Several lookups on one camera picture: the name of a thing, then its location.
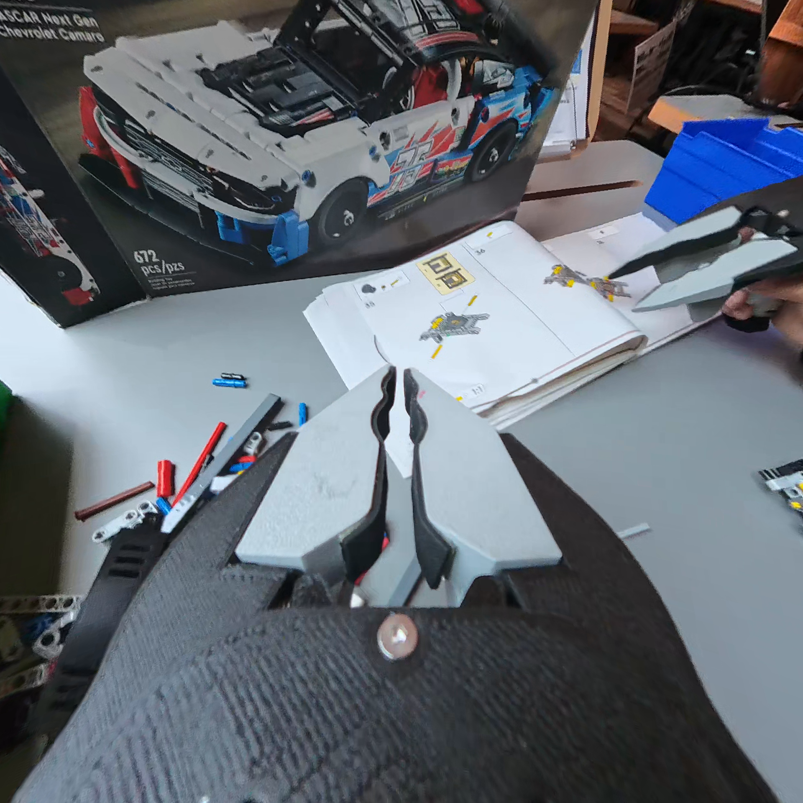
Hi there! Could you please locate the black box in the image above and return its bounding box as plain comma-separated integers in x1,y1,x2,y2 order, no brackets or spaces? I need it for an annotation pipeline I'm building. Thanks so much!
0,0,600,328

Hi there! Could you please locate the cluttered wooden workbench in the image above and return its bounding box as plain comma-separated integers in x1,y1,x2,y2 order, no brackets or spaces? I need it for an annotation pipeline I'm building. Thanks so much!
611,0,803,136

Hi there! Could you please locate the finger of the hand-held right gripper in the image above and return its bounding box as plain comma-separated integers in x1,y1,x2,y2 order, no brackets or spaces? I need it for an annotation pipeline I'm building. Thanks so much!
631,237,800,323
607,206,745,284

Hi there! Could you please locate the lego instruction booklet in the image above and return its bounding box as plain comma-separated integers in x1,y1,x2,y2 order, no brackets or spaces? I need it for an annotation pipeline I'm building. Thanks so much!
304,213,722,430

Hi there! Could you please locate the person's right hand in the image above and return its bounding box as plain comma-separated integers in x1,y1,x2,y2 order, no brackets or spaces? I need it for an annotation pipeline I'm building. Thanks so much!
721,276,803,346

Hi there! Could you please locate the pile of loose lego pieces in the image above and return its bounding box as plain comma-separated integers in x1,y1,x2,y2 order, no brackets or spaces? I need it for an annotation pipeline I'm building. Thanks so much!
0,392,309,729

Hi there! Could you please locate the illustrated instruction poster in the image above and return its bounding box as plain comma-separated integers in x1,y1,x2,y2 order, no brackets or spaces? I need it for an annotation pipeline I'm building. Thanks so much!
541,25,597,161

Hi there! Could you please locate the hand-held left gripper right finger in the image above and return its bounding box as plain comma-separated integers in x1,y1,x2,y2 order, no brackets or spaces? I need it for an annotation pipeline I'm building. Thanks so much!
403,369,563,603

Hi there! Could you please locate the blue plastic storage bin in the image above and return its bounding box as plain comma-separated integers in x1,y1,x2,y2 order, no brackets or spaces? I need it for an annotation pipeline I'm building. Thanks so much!
645,116,803,227

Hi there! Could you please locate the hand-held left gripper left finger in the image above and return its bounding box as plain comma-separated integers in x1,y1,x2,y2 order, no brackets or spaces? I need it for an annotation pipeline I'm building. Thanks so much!
235,366,397,584

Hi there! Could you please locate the partly built lego model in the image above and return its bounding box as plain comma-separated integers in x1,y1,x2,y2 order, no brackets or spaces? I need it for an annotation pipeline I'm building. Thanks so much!
759,460,803,522

